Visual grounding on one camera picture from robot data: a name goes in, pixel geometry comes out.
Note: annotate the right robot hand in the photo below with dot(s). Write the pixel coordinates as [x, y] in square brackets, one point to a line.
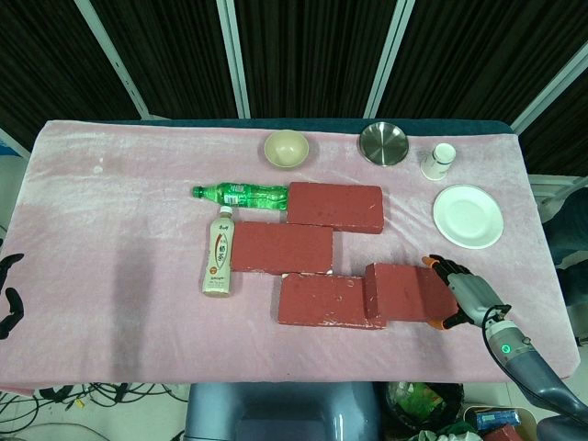
[475, 294]

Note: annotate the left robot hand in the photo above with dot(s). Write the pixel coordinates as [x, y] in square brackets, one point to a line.
[11, 303]

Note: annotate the red brick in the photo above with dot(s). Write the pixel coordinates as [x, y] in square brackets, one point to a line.
[404, 289]
[335, 206]
[282, 248]
[321, 298]

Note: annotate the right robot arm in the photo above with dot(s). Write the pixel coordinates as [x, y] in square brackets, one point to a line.
[528, 367]

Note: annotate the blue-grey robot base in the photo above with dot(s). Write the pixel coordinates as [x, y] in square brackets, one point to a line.
[280, 413]

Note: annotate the white round plate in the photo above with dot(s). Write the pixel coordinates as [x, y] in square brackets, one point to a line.
[468, 216]

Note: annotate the dark chair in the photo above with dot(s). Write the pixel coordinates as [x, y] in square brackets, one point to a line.
[567, 239]

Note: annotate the black trash bin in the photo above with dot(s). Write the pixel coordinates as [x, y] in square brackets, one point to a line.
[425, 406]

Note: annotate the pink plush table cloth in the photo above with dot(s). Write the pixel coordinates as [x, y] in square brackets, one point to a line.
[138, 298]

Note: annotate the blue packaged box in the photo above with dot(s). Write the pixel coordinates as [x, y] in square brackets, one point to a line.
[498, 419]

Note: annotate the white paper cup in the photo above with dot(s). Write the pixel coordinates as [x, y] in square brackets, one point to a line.
[438, 161]

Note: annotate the stainless steel plate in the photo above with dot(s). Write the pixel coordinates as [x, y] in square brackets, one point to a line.
[383, 143]

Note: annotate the beige milk tea bottle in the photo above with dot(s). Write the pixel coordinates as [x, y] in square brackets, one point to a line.
[219, 257]

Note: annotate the beige bowl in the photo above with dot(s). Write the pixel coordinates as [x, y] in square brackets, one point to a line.
[286, 148]

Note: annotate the green plastic bottle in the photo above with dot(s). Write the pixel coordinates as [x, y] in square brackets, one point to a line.
[243, 195]

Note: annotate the white partition post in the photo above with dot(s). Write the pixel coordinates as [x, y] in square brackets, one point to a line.
[388, 59]
[235, 59]
[120, 59]
[551, 87]

